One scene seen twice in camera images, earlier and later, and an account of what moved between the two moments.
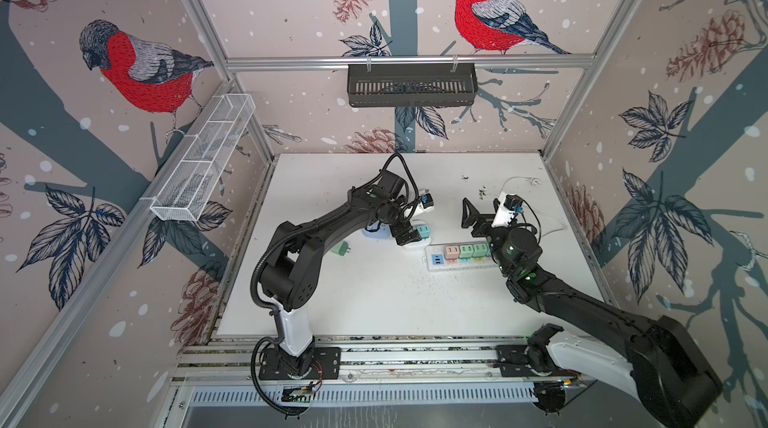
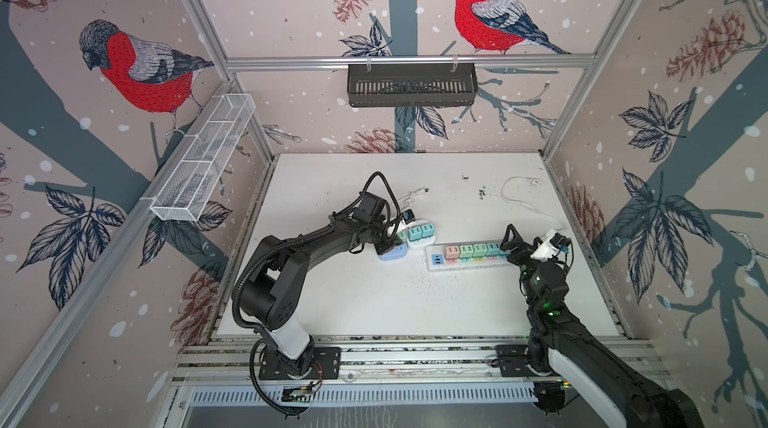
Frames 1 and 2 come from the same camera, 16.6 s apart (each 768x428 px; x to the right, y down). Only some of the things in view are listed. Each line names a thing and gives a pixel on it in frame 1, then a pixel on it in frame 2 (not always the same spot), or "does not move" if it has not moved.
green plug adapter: x=479 y=250 does not move
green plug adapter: x=466 y=252 does not move
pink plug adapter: x=452 y=252 does not move
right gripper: x=477 y=219 to x=520 y=244
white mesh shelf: x=200 y=159 does not move
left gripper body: x=400 y=226 to x=382 y=242
